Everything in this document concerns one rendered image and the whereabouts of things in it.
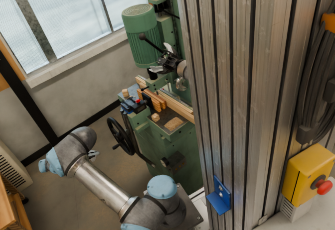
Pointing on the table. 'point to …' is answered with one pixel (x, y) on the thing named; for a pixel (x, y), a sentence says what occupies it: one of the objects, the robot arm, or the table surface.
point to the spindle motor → (128, 21)
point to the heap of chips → (173, 123)
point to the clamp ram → (147, 100)
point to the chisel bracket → (159, 82)
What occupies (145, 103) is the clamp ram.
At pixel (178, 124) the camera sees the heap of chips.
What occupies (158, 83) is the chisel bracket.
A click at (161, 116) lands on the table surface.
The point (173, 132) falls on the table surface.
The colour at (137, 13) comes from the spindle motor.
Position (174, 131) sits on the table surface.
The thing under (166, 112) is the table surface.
